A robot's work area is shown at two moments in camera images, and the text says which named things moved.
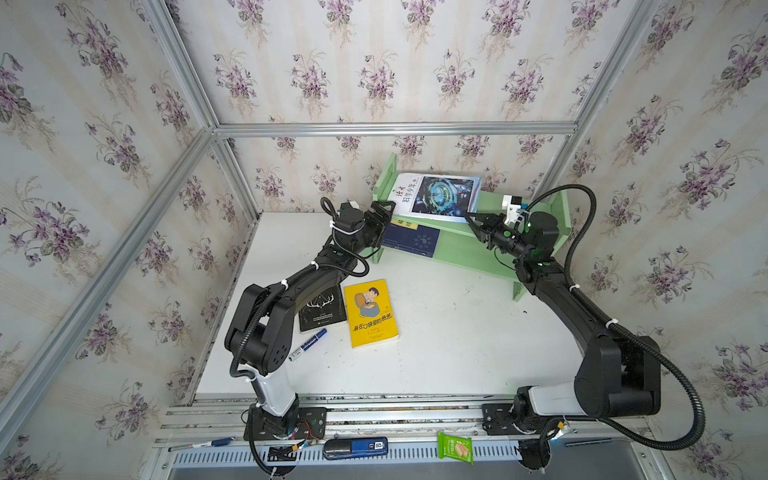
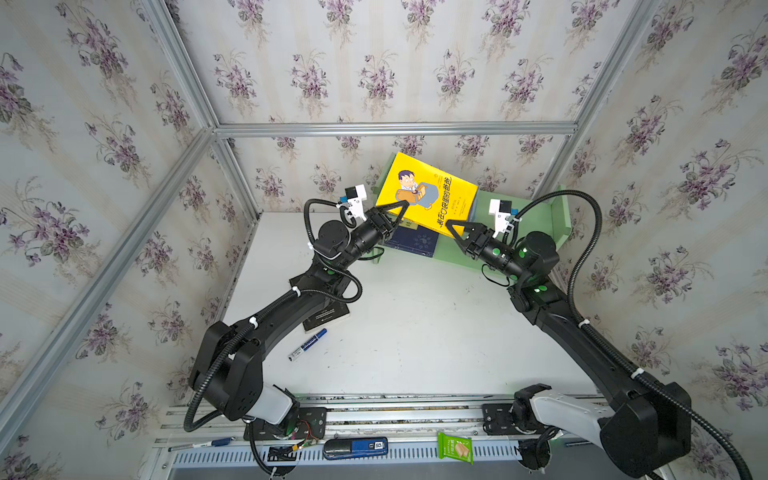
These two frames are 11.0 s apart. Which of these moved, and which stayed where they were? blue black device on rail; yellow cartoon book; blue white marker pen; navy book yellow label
Moved: yellow cartoon book
Stayed: blue black device on rail; blue white marker pen; navy book yellow label
